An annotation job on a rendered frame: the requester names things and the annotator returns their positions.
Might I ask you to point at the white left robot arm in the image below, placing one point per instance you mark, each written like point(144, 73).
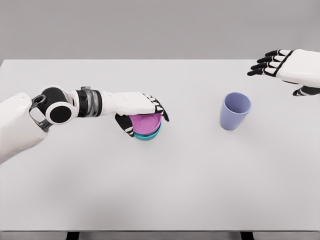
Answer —
point(22, 120)

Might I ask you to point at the lavender cup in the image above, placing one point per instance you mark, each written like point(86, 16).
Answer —
point(234, 112)

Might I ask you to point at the pink bowl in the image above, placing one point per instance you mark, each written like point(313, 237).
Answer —
point(146, 123)

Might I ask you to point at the teal bowl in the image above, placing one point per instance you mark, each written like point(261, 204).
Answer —
point(150, 136)

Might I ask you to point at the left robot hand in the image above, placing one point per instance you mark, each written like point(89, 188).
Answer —
point(136, 103)

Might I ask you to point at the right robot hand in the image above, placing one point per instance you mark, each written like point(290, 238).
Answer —
point(297, 67)

